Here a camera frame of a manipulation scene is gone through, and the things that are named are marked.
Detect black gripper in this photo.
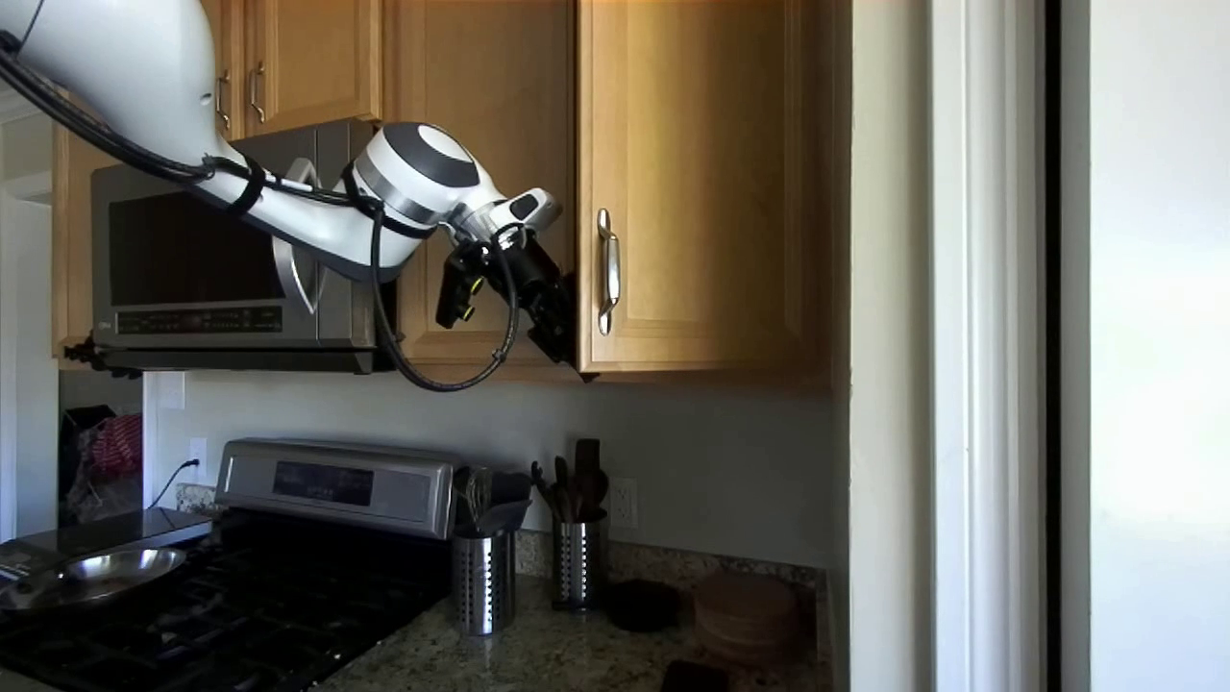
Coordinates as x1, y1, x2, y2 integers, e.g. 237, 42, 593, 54
434, 228, 581, 369

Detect silver cabinet door handle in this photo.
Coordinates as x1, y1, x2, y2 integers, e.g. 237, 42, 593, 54
593, 206, 626, 340

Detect light wooden cabinet door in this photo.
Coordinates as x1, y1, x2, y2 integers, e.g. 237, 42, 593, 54
574, 0, 823, 378
380, 0, 583, 378

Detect small wooden cabinet door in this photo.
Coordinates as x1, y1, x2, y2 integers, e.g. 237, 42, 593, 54
243, 0, 384, 132
201, 0, 247, 143

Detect dark wooden utensils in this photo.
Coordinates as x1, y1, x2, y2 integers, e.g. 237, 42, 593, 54
526, 433, 615, 528

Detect black plastic spatula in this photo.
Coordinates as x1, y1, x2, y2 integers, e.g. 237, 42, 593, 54
488, 469, 535, 538

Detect black kitchen utensils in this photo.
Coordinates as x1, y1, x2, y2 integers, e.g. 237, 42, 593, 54
448, 464, 501, 541

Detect steel utensil holder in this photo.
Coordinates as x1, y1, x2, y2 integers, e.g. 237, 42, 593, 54
453, 532, 522, 641
549, 511, 615, 615

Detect stainless steel microwave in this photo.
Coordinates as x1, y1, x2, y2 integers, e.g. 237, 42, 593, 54
87, 119, 399, 378

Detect black round dish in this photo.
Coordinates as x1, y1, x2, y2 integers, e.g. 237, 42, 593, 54
598, 575, 682, 636

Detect stainless steel stove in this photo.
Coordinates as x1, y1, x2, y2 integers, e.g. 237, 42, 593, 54
0, 433, 462, 692

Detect dark flat counter item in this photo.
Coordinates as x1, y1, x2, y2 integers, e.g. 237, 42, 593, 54
658, 652, 736, 692

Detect red and black bag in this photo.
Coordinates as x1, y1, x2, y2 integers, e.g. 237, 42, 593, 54
53, 400, 147, 532

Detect silver frying pan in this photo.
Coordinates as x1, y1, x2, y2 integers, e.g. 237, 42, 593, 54
0, 541, 193, 615

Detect wooden wall cabinet body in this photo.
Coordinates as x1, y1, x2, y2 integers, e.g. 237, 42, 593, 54
380, 0, 857, 387

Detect white wall switch plate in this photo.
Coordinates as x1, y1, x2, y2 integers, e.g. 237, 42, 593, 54
148, 369, 193, 414

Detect white wall outlet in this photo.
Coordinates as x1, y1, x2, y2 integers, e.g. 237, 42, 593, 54
176, 433, 214, 488

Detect white door frame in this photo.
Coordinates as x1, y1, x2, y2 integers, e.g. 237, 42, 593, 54
925, 0, 1058, 692

